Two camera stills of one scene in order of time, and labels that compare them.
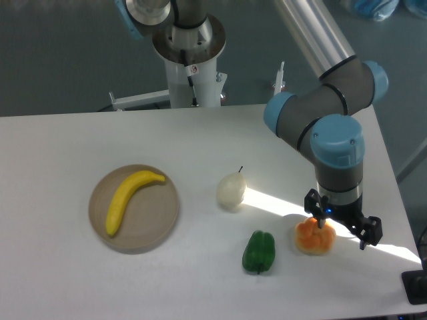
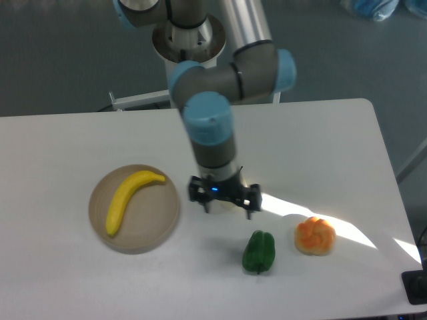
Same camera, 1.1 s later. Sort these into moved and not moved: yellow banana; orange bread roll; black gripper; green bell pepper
Moved: black gripper
Not moved: orange bread roll; yellow banana; green bell pepper
